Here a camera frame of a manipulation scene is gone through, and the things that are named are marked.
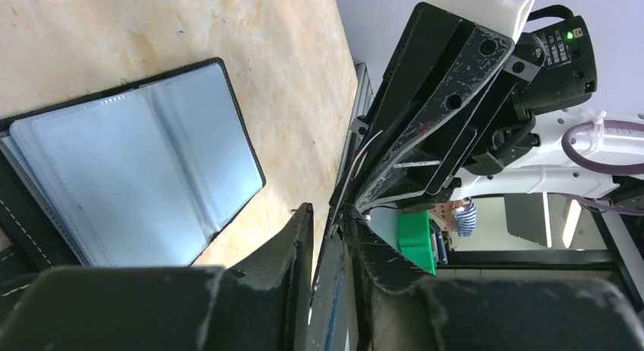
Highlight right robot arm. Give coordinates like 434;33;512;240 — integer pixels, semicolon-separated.
331;2;643;217

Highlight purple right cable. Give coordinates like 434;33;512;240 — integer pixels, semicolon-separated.
553;119;644;217

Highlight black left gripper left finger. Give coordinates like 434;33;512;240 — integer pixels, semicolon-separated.
1;203;314;350

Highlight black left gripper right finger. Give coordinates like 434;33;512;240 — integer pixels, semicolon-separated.
344;205;643;350

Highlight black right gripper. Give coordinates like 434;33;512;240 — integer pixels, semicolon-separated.
329;2;545;210

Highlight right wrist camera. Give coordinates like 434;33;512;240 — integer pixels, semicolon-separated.
426;0;535;43

